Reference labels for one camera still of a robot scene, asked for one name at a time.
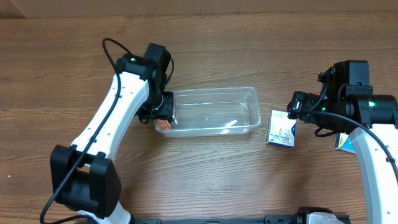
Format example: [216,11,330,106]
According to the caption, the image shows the orange bottle white cap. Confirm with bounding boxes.
[157,119,171,130]

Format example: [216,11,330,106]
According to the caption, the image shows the blue yellow VapoDrops box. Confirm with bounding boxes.
[335,133,356,154]

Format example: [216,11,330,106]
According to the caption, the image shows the white blue medicine box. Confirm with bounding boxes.
[266,110,296,148]

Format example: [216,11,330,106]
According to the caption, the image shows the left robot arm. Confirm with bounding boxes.
[39,43,175,223]

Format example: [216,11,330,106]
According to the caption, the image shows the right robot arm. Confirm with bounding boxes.
[287,60,397,223]

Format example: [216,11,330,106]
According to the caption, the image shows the clear plastic container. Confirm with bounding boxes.
[154,86,261,138]

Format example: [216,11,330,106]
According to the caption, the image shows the right black cable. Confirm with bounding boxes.
[306,110,398,184]

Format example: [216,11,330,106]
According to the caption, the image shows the black cable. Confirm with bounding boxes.
[306,110,398,184]
[39,37,134,224]

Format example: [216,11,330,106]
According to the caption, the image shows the left black cable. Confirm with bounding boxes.
[39,37,134,224]

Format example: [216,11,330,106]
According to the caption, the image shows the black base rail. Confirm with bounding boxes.
[133,215,295,224]

